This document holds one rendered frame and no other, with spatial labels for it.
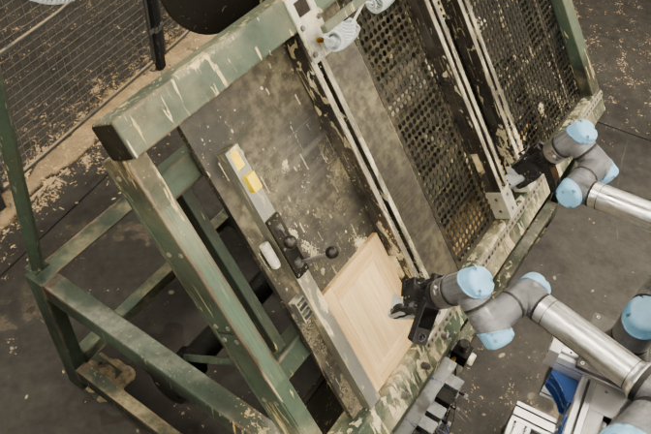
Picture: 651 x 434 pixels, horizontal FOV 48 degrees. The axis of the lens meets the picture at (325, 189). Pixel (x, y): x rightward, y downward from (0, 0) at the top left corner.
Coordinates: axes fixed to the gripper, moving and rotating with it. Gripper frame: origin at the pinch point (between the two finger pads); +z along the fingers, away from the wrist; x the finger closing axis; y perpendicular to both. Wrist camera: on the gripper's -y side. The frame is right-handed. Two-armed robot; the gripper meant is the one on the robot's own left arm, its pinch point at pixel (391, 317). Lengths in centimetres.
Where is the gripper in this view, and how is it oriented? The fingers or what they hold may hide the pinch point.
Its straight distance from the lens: 197.9
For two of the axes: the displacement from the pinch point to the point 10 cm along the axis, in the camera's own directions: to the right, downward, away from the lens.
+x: -8.6, -2.9, -4.3
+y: 0.9, -9.0, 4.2
